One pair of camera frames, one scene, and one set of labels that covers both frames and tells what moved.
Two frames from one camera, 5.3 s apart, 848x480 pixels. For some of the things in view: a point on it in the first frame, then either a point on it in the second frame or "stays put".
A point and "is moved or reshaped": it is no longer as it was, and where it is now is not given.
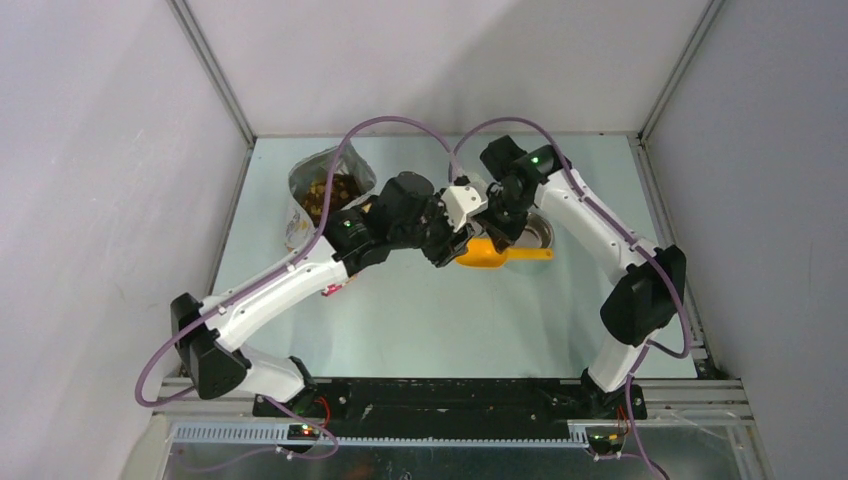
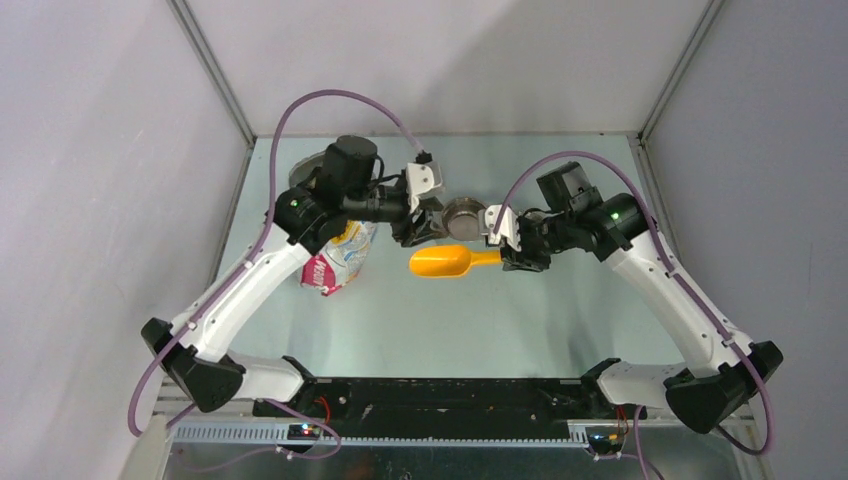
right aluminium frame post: (688, 52) stays put
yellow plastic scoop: (481, 253) is moved or reshaped
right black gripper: (502, 236) -> (524, 259)
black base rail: (441, 410) stays put
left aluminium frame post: (206, 54) stays put
